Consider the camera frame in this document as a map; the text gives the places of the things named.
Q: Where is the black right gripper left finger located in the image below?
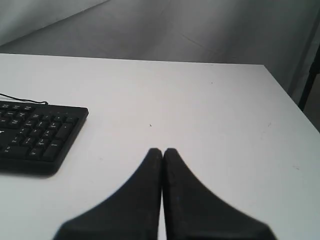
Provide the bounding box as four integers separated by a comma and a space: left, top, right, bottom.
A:
54, 148, 162, 240

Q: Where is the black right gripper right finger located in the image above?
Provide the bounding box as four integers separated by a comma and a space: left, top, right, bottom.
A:
162, 148, 276, 240

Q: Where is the black acer keyboard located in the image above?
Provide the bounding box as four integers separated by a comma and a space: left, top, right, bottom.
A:
0, 101, 89, 176

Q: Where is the black metal stand leg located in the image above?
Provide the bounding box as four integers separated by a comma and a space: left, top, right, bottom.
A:
298, 59, 320, 111

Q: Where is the thin black keyboard cable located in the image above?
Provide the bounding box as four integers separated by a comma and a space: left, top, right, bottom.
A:
0, 92, 49, 105

